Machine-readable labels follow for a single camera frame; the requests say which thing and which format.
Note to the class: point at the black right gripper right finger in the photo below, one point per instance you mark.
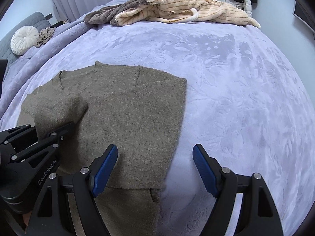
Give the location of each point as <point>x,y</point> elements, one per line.
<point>258,213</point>

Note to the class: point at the person's left hand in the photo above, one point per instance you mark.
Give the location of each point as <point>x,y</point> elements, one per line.
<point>26,217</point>

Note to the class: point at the brown and cream striped garment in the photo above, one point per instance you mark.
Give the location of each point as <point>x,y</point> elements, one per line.
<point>170,11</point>

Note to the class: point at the crumpled tan small garment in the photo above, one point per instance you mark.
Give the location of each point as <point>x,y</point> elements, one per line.
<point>44,36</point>

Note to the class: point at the wall mounted dark screen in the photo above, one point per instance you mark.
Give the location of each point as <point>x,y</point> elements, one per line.
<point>302,16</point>

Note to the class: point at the lavender plush bed blanket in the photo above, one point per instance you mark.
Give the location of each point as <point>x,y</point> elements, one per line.
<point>245,104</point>

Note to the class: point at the grey quilted headboard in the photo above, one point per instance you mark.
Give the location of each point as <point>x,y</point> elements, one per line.
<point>36,20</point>

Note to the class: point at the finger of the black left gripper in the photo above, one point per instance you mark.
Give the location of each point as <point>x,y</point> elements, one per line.
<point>19,138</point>
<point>38,153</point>

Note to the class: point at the olive green knit sweater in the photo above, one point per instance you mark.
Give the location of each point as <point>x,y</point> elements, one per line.
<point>138,109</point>

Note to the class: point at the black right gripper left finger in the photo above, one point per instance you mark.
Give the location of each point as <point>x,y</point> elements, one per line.
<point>51,214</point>

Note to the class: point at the round cream pleated cushion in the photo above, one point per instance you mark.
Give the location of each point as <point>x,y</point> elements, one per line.
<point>23,39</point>

